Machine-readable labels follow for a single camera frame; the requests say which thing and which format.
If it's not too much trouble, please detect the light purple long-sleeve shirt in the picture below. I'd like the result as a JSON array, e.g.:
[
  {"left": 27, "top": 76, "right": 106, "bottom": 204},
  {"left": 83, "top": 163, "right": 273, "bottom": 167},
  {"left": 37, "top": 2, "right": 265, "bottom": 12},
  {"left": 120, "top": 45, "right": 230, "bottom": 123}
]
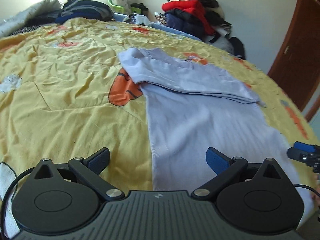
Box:
[{"left": 117, "top": 47, "right": 315, "bottom": 218}]

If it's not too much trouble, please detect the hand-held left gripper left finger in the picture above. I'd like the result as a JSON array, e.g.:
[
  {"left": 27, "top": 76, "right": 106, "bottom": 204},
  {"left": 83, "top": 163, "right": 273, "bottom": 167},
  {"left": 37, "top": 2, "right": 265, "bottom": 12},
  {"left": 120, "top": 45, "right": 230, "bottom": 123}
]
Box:
[{"left": 32, "top": 147, "right": 125, "bottom": 200}]

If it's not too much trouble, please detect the brown wooden door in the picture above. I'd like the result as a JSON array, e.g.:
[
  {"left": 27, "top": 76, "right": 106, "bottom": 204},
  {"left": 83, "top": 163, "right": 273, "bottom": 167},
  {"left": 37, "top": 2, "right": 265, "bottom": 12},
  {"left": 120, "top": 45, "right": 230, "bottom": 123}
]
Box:
[{"left": 267, "top": 0, "right": 320, "bottom": 113}]

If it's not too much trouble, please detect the pale grey bundle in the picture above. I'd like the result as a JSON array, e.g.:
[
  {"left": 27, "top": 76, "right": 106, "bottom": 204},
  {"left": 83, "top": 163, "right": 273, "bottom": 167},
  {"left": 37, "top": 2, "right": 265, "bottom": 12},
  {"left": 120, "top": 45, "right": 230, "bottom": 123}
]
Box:
[{"left": 215, "top": 27, "right": 233, "bottom": 52}]

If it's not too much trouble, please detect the black backpack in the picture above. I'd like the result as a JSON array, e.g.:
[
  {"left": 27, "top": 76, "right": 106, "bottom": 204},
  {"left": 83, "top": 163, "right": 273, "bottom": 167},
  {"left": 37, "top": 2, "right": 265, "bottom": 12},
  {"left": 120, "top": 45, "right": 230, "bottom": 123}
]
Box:
[{"left": 229, "top": 37, "right": 245, "bottom": 59}]

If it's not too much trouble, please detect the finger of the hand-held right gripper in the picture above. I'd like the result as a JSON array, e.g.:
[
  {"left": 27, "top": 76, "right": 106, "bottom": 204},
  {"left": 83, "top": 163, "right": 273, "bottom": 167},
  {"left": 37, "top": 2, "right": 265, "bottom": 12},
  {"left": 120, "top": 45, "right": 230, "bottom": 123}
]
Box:
[
  {"left": 287, "top": 148, "right": 310, "bottom": 161},
  {"left": 293, "top": 141, "right": 318, "bottom": 153}
]

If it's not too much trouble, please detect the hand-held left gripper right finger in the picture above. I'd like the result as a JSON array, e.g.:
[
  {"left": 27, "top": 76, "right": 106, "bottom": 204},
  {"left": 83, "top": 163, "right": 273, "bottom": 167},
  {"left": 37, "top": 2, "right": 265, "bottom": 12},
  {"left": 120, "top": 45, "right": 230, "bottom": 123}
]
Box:
[{"left": 191, "top": 148, "right": 284, "bottom": 199}]

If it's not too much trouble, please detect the yellow printed blanket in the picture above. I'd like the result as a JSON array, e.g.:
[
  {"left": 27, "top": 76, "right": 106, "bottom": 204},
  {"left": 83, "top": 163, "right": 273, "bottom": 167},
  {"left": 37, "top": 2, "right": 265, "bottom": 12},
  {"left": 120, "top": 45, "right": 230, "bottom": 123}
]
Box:
[{"left": 0, "top": 17, "right": 320, "bottom": 238}]

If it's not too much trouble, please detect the white plastic bag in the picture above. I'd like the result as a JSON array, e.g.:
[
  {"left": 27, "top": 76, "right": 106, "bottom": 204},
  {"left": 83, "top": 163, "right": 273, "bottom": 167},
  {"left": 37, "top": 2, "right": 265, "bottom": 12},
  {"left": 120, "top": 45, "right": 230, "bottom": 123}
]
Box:
[{"left": 125, "top": 14, "right": 153, "bottom": 27}]

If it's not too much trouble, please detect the pale patterned quilt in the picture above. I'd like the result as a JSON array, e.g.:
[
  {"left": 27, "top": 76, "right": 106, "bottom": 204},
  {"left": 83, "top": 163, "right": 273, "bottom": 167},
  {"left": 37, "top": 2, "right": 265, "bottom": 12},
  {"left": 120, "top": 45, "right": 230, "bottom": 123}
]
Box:
[{"left": 0, "top": 0, "right": 63, "bottom": 37}]

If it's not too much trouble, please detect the stack of folded dark clothes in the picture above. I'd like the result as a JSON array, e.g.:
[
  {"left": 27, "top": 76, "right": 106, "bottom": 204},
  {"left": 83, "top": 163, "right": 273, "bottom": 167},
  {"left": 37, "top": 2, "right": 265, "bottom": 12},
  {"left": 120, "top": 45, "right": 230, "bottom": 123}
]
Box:
[{"left": 55, "top": 0, "right": 114, "bottom": 24}]

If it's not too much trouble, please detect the green plastic chair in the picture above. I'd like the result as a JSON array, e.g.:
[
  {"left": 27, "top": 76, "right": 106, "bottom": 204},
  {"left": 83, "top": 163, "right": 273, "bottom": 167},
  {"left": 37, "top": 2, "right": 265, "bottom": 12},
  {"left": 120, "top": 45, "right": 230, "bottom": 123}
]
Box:
[{"left": 107, "top": 0, "right": 145, "bottom": 14}]

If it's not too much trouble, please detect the dark cloth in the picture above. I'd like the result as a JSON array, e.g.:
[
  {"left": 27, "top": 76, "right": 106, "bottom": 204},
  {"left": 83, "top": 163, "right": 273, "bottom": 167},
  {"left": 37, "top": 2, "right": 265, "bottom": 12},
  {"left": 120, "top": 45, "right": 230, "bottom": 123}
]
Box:
[{"left": 130, "top": 3, "right": 148, "bottom": 12}]

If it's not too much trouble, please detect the heap of dark jackets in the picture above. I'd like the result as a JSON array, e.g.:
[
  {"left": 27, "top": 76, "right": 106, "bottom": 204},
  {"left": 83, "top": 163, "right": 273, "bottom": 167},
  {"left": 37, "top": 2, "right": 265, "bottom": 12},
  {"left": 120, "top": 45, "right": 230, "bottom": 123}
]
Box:
[{"left": 154, "top": 0, "right": 233, "bottom": 43}]

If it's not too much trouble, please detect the red jacket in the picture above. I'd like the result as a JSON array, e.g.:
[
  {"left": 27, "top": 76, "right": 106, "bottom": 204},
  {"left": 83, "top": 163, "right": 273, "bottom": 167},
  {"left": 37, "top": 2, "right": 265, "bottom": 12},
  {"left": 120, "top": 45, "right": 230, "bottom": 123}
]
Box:
[{"left": 162, "top": 0, "right": 215, "bottom": 35}]

